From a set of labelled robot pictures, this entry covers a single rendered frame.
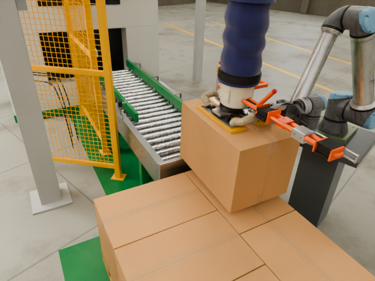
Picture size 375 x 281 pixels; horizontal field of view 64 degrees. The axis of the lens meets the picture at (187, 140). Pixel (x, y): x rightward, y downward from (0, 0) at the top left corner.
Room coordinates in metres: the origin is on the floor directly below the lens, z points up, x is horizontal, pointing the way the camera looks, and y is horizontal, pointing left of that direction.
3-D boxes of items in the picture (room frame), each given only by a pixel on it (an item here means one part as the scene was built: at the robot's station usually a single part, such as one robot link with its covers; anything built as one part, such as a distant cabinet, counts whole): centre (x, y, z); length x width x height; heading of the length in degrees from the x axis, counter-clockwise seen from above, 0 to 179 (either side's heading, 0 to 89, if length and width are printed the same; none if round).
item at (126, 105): (2.97, 0.86, 0.60); 1.60 x 0.11 x 0.09; 30
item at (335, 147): (1.02, -0.56, 1.12); 0.08 x 0.07 x 0.05; 31
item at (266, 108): (1.33, -0.38, 1.13); 0.10 x 0.08 x 0.06; 121
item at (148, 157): (2.63, 0.74, 0.50); 2.31 x 0.05 x 0.19; 30
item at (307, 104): (1.43, -0.58, 1.12); 0.09 x 0.05 x 0.10; 30
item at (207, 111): (1.49, -0.17, 1.03); 0.34 x 0.10 x 0.05; 31
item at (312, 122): (1.48, -0.66, 1.00); 0.12 x 0.09 x 0.12; 29
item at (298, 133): (1.14, -0.49, 1.11); 0.07 x 0.07 x 0.04; 31
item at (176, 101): (3.23, 0.40, 0.60); 1.60 x 0.11 x 0.09; 30
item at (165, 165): (1.78, -0.12, 0.58); 0.70 x 0.03 x 0.06; 120
